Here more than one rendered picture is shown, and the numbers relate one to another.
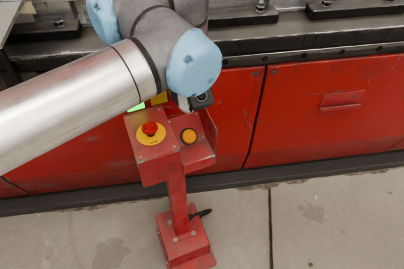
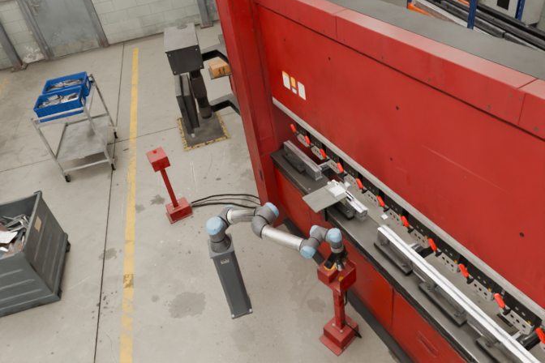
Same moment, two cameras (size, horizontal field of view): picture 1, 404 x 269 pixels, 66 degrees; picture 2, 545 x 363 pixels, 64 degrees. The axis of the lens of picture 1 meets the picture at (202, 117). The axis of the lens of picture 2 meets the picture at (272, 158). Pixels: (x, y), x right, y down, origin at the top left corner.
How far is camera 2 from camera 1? 234 cm
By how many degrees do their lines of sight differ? 54
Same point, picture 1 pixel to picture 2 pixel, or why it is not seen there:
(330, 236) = not seen: outside the picture
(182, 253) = (329, 330)
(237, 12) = (396, 258)
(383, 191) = not seen: outside the picture
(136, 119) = not seen: hidden behind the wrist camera
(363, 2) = (444, 304)
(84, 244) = (315, 292)
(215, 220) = (361, 346)
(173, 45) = (304, 245)
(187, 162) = (332, 284)
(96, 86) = (290, 241)
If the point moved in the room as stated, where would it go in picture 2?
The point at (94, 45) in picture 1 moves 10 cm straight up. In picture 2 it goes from (347, 227) to (347, 216)
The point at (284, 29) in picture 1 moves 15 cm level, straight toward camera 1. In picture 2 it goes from (402, 279) to (377, 283)
